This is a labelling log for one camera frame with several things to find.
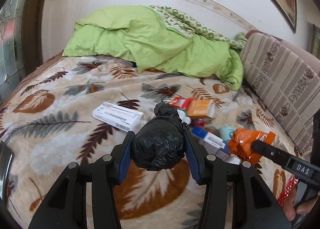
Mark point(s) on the stained glass door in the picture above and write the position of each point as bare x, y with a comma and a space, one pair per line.
21, 49

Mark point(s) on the red foot patch pouch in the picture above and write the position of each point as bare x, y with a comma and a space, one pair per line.
181, 102

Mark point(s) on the teal cartoon tissue pack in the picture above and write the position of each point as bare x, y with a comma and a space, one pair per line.
226, 132

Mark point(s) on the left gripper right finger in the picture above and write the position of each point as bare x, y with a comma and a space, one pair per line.
233, 192

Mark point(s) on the green quilt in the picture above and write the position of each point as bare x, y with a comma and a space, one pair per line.
162, 38

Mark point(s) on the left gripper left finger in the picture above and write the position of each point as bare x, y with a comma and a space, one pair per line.
65, 205

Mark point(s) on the orange white snack bag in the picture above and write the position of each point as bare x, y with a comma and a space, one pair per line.
242, 140

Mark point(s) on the leaf pattern blanket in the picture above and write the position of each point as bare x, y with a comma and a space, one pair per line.
48, 123

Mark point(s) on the orange cardboard box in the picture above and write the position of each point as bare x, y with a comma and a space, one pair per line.
200, 109

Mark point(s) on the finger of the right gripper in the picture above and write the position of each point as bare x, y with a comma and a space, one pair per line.
272, 153

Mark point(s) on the person right hand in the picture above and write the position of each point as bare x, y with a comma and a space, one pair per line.
291, 211

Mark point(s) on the striped floral cushion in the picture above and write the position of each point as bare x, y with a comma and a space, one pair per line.
287, 85

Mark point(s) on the black plastic bag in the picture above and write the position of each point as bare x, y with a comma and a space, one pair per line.
160, 142

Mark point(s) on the white pill box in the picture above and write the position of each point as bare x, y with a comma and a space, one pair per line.
117, 116

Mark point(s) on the blue white medicine box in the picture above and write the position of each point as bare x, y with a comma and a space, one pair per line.
214, 145

